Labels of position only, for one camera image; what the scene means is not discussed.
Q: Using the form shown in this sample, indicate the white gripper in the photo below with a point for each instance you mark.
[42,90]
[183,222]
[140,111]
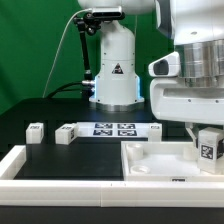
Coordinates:
[172,100]

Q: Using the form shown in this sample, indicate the white square tabletop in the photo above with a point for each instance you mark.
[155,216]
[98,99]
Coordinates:
[164,162]

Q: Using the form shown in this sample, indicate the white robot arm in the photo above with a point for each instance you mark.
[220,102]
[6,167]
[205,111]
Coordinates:
[187,62]

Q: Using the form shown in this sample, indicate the AprilTag base sheet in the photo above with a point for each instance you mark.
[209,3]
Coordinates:
[112,130]

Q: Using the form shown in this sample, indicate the white U-shaped fence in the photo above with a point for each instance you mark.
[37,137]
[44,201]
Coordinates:
[15,192]

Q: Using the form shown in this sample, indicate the grey rear camera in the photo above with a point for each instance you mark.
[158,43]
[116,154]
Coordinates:
[107,13]

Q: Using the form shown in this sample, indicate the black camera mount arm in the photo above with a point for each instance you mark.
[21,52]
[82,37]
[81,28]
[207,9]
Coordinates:
[88,77]

